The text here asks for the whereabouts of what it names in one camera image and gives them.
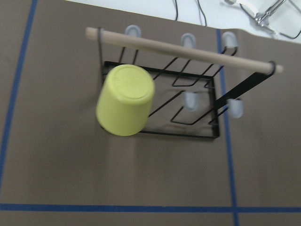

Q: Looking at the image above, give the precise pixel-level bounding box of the black wire cup rack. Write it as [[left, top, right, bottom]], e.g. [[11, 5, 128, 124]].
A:
[[100, 25, 274, 138]]

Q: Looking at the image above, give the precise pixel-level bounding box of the yellow plastic cup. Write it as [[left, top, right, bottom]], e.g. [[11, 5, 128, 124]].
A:
[[95, 65, 155, 136]]

